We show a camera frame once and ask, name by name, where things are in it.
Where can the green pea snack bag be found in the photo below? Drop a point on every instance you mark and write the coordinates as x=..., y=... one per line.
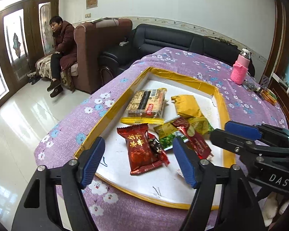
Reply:
x=167, y=132

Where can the seated person in maroon coat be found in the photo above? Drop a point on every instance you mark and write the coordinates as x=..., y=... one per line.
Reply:
x=65, y=55

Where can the pink knitted thermos bottle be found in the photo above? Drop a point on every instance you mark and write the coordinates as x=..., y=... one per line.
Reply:
x=240, y=67

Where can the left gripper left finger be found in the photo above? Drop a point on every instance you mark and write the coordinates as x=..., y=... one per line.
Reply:
x=38, y=208

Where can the black leather sofa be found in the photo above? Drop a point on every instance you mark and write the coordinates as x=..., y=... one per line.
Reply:
x=147, y=39

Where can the orange biscuit boxes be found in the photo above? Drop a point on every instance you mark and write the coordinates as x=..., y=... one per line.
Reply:
x=268, y=96

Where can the large cracker pack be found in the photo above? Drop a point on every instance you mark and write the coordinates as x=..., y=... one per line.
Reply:
x=146, y=107

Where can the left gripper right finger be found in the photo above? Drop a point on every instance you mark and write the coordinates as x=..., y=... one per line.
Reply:
x=238, y=208

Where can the grey phone stand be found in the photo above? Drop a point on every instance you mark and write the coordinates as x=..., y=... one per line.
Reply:
x=264, y=82

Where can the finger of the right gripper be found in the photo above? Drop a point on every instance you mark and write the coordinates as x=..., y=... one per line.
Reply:
x=252, y=131
x=241, y=145

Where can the right white gloved hand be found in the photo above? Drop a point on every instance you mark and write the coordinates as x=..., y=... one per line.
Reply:
x=275, y=205

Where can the long red chocolate bar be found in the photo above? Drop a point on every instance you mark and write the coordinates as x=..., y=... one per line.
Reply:
x=196, y=141

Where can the yellow snack pouch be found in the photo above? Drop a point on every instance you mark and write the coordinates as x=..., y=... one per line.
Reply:
x=186, y=106

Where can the yellow rimmed white tray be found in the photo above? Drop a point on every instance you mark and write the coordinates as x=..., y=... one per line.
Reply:
x=165, y=185

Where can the wooden tv cabinet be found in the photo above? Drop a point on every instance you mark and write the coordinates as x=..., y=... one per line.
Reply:
x=278, y=89

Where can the clear plastic bag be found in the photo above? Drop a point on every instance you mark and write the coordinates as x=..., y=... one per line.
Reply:
x=250, y=85

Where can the brown armchair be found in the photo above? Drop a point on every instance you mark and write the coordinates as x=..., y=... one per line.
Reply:
x=84, y=70

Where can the dark red foil snack bag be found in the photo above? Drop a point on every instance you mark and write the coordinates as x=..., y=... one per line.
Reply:
x=141, y=157

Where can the wooden glass door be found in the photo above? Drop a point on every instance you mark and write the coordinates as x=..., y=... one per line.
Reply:
x=25, y=37

